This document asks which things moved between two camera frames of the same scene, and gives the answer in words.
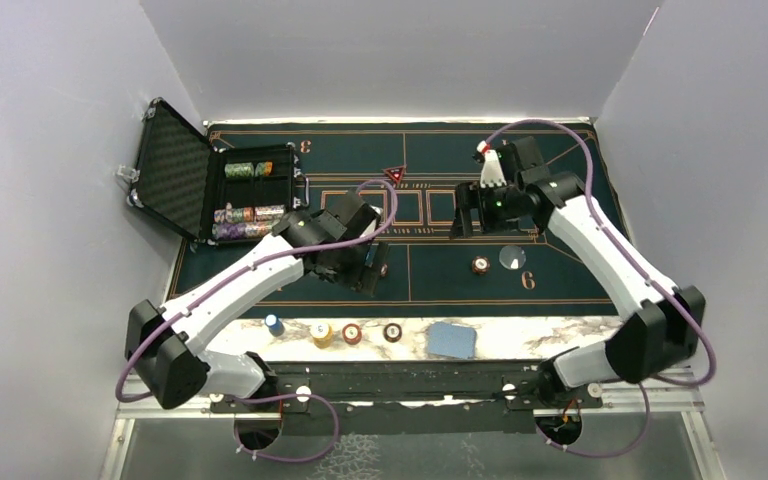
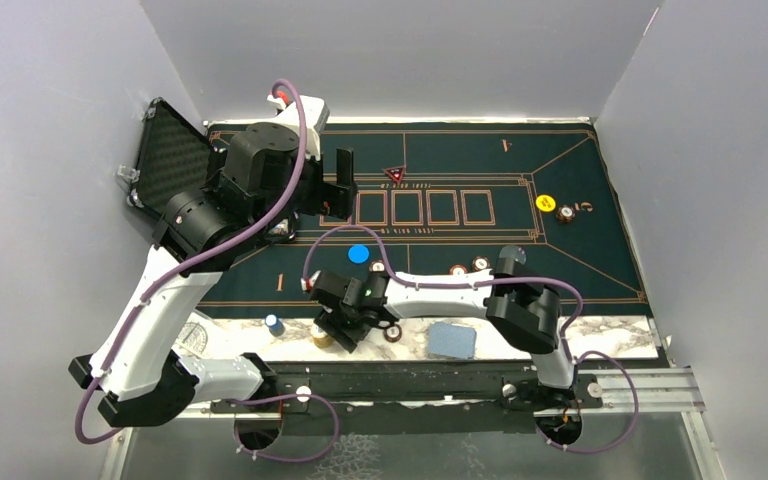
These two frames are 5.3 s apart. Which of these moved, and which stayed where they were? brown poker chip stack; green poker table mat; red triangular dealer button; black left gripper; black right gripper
Moved: black left gripper; black right gripper
Stayed: green poker table mat; red triangular dealer button; brown poker chip stack
